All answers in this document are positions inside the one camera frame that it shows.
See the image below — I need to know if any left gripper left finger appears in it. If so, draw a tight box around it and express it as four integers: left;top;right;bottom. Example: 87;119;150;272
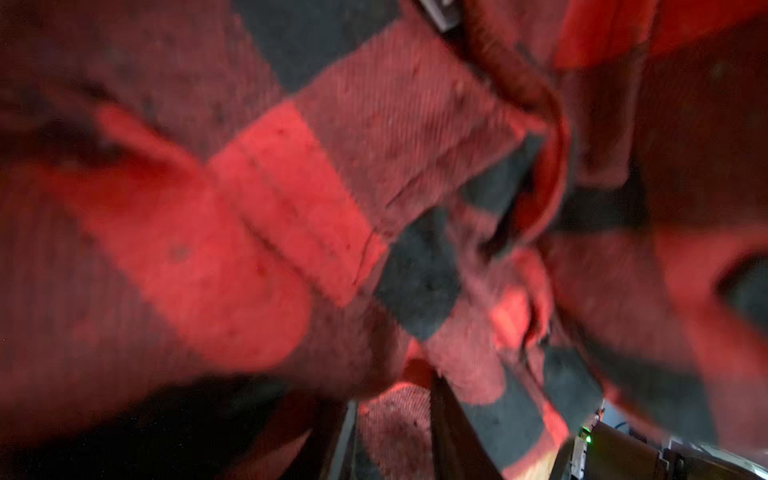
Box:
281;400;358;480

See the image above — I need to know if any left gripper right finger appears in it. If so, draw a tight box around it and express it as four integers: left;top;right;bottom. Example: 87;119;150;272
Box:
430;374;503;480

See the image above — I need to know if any red black plaid shirt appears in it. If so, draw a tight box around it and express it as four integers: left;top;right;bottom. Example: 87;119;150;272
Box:
1;1;767;479

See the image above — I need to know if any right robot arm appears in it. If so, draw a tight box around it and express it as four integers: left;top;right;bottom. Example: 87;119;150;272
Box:
550;404;767;479

